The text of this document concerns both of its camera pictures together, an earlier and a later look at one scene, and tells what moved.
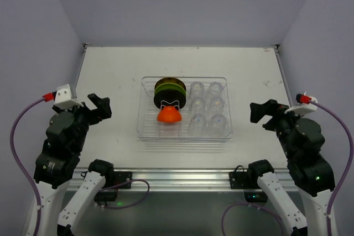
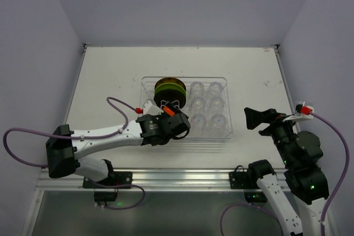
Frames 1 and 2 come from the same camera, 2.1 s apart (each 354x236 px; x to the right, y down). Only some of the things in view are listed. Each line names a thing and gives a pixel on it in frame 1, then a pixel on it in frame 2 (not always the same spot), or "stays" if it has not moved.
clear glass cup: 218,125 stays
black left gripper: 90,113 -> 178,121
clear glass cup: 197,124 stays
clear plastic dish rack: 206,115 stays
